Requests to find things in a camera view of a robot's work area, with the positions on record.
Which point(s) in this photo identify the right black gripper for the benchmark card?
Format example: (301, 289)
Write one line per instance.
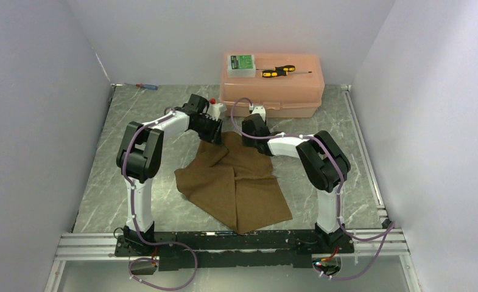
(246, 141)

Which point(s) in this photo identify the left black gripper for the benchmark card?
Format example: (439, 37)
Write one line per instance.
(215, 136)

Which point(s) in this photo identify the brown cloth napkin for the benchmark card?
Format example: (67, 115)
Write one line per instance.
(234, 184)

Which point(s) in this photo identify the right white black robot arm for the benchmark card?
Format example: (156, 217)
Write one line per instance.
(325, 164)

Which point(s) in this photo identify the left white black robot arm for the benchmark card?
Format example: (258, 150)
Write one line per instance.
(139, 156)

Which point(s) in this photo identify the pink plastic storage box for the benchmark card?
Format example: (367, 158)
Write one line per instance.
(297, 95)

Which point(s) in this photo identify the yellow black screwdriver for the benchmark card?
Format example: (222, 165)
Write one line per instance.
(281, 71)

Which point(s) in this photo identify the green white small box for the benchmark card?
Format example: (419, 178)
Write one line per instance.
(241, 66)

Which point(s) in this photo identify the blue red screwdriver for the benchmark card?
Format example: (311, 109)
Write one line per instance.
(144, 86)

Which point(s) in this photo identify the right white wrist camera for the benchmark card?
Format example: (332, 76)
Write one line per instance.
(258, 109)

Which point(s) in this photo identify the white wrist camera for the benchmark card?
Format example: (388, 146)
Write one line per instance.
(215, 109)
(258, 109)

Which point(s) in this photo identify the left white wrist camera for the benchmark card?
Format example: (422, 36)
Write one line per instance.
(215, 109)

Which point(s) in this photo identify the aluminium frame rail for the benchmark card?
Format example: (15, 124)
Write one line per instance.
(99, 246)

